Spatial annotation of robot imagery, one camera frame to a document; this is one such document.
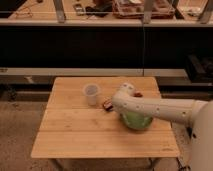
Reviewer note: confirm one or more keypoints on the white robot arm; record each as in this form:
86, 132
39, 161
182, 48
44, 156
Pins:
196, 114

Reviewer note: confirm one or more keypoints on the translucent plastic cup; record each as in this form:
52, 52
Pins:
91, 92

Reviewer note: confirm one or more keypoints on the brown chocolate bar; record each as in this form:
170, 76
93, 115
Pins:
107, 105

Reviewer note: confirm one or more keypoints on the small brown snack bar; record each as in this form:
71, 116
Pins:
138, 94

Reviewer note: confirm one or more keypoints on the wooden table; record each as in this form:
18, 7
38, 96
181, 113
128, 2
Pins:
72, 129

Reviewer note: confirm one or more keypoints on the brown tray on shelf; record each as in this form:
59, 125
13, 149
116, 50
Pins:
133, 9

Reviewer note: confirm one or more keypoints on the black box at right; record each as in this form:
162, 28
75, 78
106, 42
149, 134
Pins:
199, 70

